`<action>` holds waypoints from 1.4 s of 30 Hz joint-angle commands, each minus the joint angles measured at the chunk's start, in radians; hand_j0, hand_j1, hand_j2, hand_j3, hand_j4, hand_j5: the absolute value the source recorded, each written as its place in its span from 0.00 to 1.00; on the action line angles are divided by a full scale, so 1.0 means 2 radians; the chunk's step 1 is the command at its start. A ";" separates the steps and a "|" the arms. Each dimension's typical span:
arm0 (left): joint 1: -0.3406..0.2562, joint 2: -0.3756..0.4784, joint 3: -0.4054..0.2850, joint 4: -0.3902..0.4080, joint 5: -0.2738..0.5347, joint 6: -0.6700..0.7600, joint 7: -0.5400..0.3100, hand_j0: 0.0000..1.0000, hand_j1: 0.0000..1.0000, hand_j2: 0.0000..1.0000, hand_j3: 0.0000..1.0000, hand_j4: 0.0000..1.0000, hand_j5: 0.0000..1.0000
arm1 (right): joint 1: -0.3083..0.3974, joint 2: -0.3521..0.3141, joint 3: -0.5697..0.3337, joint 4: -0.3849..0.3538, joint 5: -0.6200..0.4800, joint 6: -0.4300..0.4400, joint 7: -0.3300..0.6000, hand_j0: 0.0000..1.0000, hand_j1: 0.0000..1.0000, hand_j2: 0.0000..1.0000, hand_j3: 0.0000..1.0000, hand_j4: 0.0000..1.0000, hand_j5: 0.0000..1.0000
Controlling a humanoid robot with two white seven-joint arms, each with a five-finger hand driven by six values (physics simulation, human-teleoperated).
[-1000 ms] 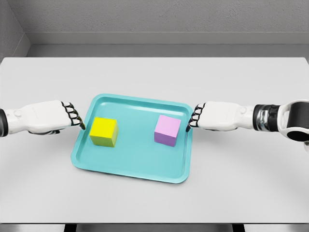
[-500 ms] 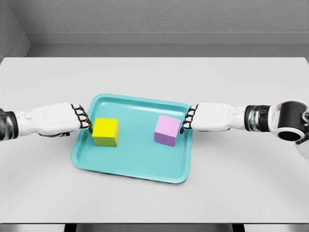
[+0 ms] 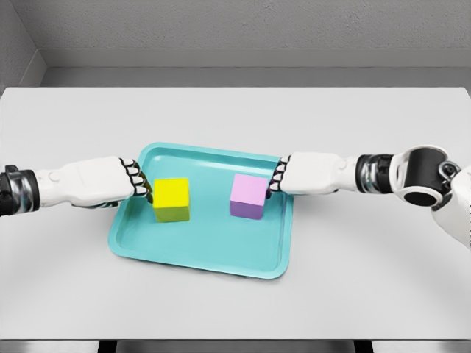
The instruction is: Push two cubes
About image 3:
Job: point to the yellow cube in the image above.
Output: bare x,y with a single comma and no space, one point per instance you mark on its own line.
171,198

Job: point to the teal tray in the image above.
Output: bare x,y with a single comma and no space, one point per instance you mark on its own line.
200,235

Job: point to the pink cube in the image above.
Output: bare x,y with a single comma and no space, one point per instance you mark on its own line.
248,195

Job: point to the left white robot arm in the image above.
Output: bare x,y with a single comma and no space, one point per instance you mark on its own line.
37,187

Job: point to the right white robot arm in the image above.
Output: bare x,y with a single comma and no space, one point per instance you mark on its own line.
404,176

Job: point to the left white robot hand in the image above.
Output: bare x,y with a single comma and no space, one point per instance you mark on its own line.
106,178

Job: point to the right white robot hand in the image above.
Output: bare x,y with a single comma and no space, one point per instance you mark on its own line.
307,173

